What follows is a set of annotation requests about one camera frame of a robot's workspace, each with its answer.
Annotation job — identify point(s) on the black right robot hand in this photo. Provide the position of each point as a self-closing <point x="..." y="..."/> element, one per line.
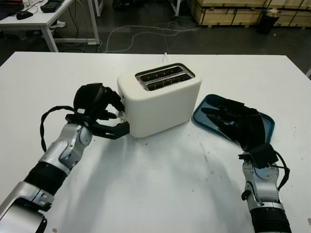
<point x="250" y="131"/>

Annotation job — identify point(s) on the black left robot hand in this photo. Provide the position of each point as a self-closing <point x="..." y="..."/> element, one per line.
<point x="90" y="99"/>

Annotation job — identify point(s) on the white toaster lever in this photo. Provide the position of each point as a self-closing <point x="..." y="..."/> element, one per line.
<point x="121" y="115"/>

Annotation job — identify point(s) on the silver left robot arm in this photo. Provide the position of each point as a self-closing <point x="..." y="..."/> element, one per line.
<point x="56" y="157"/>

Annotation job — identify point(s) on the teal plastic tray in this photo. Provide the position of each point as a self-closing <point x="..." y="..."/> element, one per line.
<point x="268" y="126"/>

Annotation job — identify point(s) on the white two-slot toaster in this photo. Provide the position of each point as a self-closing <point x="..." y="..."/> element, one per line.
<point x="165" y="109"/>

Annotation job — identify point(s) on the white shoes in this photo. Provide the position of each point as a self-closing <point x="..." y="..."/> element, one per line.
<point x="58" y="24"/>

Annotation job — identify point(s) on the white office desk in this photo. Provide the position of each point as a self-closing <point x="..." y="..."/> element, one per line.
<point x="31" y="20"/>

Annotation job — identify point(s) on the black desk device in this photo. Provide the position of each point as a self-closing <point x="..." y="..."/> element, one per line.
<point x="52" y="6"/>

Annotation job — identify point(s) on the black computer mouse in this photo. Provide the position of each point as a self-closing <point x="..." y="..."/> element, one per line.
<point x="24" y="15"/>

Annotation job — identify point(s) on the black waste bin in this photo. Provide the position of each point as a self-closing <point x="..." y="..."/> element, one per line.
<point x="268" y="21"/>

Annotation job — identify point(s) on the black keyboard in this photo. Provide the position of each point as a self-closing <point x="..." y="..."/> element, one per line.
<point x="9" y="11"/>

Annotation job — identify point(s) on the wooden crate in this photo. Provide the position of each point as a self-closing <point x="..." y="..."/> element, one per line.
<point x="230" y="12"/>

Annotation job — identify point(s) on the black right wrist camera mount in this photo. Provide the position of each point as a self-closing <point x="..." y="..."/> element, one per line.
<point x="263" y="155"/>

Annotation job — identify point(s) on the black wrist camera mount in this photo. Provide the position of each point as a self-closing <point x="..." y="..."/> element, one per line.
<point x="119" y="131"/>
<point x="263" y="155"/>

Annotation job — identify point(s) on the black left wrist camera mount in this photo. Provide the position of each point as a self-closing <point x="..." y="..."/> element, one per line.
<point x="119" y="131"/>

